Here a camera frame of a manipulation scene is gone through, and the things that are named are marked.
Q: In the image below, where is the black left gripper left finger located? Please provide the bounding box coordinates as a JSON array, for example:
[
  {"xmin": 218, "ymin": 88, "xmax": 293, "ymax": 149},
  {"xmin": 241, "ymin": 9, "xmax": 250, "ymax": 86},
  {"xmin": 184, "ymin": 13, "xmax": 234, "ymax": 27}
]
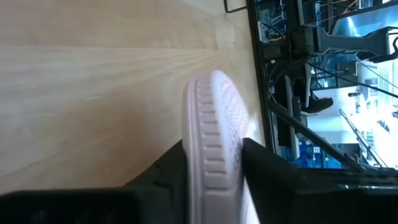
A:
[{"xmin": 123, "ymin": 139, "xmax": 191, "ymax": 224}]

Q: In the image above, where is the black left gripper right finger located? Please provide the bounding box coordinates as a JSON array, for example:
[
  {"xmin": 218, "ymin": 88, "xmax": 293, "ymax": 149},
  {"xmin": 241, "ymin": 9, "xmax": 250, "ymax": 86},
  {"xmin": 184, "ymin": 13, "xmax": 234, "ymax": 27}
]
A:
[{"xmin": 240, "ymin": 138, "xmax": 300, "ymax": 224}]

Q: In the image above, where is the pink foam slide sandal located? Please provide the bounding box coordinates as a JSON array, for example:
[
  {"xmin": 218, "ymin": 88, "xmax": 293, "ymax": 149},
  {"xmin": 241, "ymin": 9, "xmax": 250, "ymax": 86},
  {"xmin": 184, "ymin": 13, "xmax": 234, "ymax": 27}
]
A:
[{"xmin": 181, "ymin": 69, "xmax": 261, "ymax": 224}]

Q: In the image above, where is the black shoe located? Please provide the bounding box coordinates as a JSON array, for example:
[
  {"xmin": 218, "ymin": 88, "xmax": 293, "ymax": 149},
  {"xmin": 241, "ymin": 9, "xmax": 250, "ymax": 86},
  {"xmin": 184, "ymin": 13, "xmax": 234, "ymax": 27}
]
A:
[{"xmin": 302, "ymin": 96, "xmax": 334, "ymax": 114}]

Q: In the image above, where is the grey machine housing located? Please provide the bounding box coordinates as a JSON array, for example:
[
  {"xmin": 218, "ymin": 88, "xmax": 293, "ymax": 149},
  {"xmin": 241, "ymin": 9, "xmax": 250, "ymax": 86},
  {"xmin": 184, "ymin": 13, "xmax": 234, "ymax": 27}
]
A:
[{"xmin": 316, "ymin": 26, "xmax": 392, "ymax": 60}]

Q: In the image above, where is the black diagonal frame strut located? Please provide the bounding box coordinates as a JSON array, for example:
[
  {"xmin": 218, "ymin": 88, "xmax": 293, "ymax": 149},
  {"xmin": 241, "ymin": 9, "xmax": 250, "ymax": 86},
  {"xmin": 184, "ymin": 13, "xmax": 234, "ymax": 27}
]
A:
[{"xmin": 268, "ymin": 101, "xmax": 366, "ymax": 172}]

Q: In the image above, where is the wooden shelf with black frame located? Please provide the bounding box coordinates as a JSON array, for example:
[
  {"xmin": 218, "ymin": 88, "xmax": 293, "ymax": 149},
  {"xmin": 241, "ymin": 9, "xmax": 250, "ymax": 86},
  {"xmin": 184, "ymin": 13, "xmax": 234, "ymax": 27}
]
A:
[{"xmin": 223, "ymin": 0, "xmax": 249, "ymax": 14}]

